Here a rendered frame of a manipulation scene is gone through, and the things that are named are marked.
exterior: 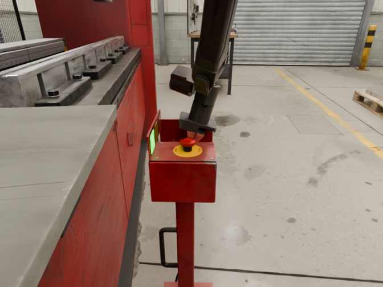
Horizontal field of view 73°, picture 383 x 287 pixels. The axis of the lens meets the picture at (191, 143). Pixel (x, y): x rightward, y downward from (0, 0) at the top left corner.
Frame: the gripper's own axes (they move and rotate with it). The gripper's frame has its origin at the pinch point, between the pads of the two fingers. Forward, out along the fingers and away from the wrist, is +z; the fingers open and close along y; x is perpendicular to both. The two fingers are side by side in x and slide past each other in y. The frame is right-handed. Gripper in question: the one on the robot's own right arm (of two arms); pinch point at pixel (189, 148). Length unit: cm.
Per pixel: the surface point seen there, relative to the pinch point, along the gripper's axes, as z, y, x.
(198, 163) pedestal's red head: -4.4, -1.2, 15.2
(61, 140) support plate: -24, 14, 52
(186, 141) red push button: -7.0, 2.5, 10.9
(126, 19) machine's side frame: -17, 59, -158
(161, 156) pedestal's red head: -2.6, 7.4, 13.3
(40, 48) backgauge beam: -2, 73, -59
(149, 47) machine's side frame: -1, 38, -160
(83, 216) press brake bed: 7.8, 19.8, 26.1
